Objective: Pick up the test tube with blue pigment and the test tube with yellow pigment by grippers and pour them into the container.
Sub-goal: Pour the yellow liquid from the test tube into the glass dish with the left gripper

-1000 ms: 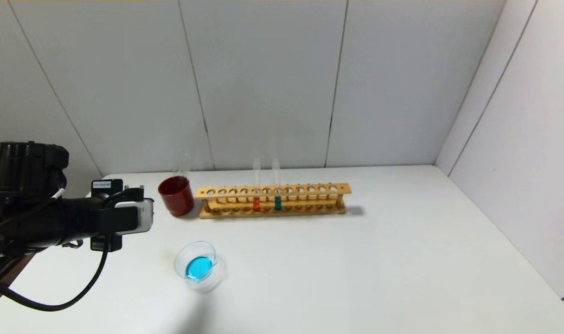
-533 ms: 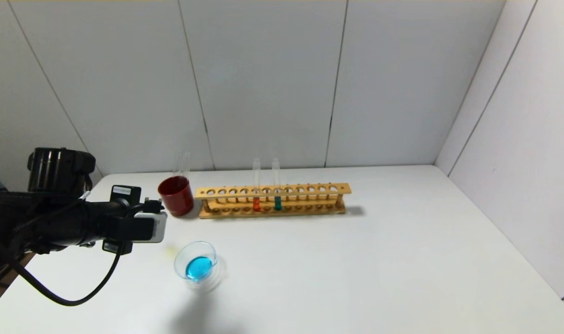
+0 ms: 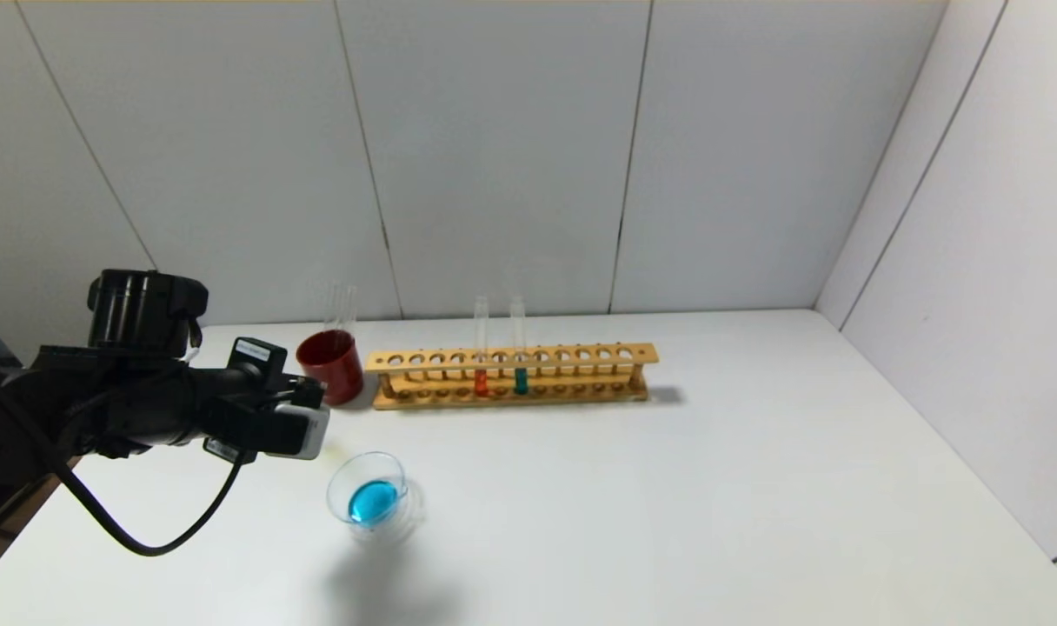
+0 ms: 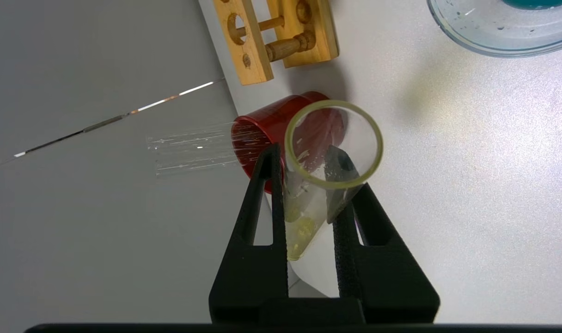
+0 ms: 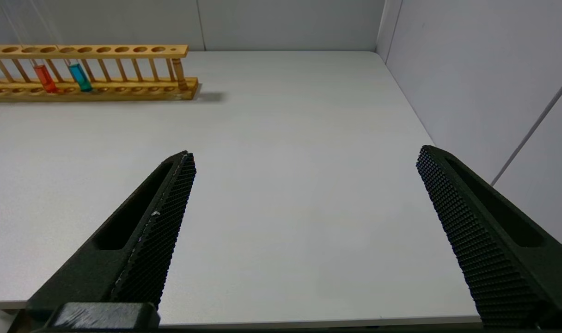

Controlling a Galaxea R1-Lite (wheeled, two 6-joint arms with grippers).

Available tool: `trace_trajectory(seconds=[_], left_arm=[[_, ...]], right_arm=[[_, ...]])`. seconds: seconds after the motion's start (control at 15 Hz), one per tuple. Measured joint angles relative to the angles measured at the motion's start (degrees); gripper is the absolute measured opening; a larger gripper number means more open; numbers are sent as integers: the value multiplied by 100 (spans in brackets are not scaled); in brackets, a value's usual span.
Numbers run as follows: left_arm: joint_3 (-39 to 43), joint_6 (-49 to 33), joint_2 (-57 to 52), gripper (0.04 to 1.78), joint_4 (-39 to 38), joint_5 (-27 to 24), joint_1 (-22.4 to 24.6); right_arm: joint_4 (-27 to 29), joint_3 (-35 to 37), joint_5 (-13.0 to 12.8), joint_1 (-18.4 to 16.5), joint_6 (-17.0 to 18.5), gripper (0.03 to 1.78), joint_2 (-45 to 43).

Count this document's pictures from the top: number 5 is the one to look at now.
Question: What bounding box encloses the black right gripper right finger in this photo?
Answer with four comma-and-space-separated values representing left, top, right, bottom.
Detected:
416, 145, 562, 327

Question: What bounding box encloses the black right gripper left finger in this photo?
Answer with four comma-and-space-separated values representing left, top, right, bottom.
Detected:
24, 151, 197, 324

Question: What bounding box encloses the wooden test tube rack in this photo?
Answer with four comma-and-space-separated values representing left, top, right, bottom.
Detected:
0, 44, 199, 102

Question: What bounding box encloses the green pigment test tube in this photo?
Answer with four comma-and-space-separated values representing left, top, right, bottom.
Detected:
29, 0, 93, 93

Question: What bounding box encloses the red pigment test tube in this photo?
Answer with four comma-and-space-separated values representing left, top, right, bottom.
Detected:
1, 0, 58, 94

